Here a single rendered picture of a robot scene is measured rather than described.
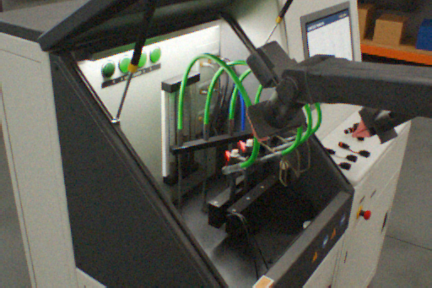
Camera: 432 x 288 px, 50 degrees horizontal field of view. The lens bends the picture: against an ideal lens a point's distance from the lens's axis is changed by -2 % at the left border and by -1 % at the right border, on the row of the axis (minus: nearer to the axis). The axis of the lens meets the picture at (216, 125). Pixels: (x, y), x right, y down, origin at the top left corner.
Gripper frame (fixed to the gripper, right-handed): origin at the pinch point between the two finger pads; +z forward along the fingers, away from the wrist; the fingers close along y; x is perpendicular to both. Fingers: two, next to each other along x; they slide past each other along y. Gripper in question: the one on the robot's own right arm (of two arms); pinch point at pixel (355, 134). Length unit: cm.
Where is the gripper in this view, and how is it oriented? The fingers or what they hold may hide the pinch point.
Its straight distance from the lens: 126.1
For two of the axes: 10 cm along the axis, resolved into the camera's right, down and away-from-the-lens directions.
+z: -4.7, 3.8, 7.9
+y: -4.2, -8.9, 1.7
